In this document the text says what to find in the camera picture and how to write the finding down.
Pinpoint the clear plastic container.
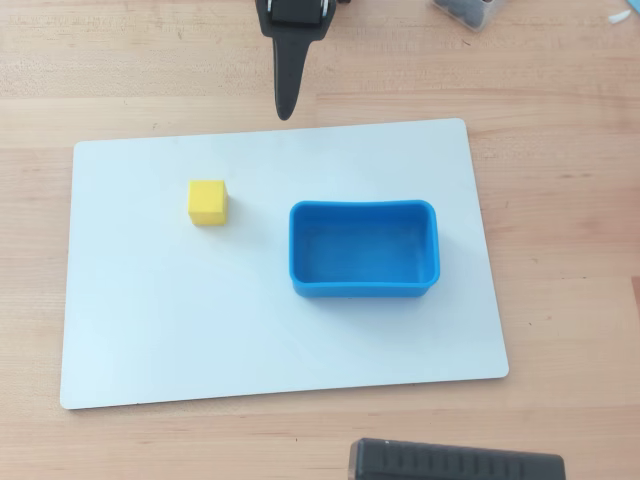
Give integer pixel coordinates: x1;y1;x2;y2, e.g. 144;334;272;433
430;0;504;34

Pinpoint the black ribbed box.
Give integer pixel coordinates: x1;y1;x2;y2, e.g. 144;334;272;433
348;437;567;480

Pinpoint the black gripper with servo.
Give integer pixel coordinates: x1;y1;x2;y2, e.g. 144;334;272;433
254;0;350;122

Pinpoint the blue rectangular bin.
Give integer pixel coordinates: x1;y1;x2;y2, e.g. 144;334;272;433
287;199;442;299

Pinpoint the yellow cube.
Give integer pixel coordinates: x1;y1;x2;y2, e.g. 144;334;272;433
187;179;230;228

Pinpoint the white rectangular board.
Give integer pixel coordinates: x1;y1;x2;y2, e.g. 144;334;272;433
59;117;511;411

